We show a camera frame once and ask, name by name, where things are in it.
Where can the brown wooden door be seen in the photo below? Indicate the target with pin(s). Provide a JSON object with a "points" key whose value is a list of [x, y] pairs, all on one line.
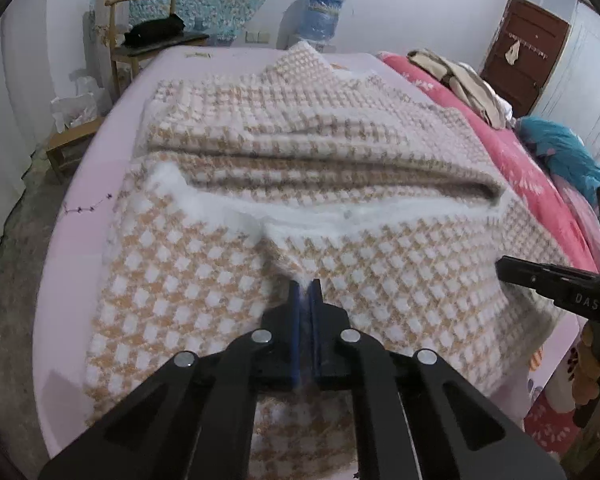
{"points": [[535, 45]]}

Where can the white plastic bag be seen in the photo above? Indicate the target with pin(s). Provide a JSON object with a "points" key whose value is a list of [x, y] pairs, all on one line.
{"points": [[80, 105]]}

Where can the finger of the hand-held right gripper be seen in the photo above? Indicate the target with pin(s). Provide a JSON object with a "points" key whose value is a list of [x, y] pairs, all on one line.
{"points": [[525, 272]]}

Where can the beige clothes pile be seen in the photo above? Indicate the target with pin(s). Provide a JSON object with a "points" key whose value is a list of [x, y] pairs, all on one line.
{"points": [[460, 80]]}

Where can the wooden chair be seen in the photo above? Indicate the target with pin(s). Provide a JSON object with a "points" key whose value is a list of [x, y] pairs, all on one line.
{"points": [[195, 38]]}

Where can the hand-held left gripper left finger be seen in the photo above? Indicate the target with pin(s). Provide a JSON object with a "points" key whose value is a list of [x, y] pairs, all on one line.
{"points": [[294, 335]]}

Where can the white hanging cloth item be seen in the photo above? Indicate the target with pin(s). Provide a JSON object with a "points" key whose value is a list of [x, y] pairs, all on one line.
{"points": [[512, 52]]}

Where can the beige checked fuzzy coat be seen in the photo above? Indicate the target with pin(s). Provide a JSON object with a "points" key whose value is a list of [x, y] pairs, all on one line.
{"points": [[380, 185]]}

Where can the bed with pink sheet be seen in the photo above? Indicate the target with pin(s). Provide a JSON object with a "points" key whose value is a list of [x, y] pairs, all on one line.
{"points": [[80, 260]]}

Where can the white wall socket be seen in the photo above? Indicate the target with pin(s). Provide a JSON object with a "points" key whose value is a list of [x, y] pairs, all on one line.
{"points": [[257, 36]]}

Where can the white curtain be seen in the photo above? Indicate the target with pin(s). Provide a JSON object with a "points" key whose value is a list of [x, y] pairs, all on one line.
{"points": [[5, 135]]}

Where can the teal floral hanging cloth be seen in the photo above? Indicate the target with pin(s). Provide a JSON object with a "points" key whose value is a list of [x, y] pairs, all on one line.
{"points": [[220, 0]]}

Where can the red floral blanket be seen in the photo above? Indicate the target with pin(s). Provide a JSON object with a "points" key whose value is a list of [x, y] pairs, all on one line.
{"points": [[520, 160]]}

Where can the small wooden stool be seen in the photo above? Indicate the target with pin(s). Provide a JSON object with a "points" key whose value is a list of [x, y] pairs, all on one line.
{"points": [[75, 135]]}

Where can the white water dispenser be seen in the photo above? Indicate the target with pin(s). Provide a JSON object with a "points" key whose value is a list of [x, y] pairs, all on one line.
{"points": [[300, 42]]}

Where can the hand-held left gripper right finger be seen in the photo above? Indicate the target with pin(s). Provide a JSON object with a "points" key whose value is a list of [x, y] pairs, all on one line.
{"points": [[316, 335]]}

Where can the black bag on chair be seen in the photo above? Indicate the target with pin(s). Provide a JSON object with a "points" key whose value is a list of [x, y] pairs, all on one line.
{"points": [[155, 30]]}

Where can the blue water bottle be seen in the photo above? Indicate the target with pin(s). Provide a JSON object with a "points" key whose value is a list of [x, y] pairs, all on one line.
{"points": [[322, 15]]}

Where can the teal blue cloth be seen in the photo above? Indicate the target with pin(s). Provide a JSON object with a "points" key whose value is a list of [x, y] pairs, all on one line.
{"points": [[560, 145]]}

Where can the person's right hand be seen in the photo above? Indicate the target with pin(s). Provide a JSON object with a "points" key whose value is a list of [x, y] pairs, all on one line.
{"points": [[587, 365]]}

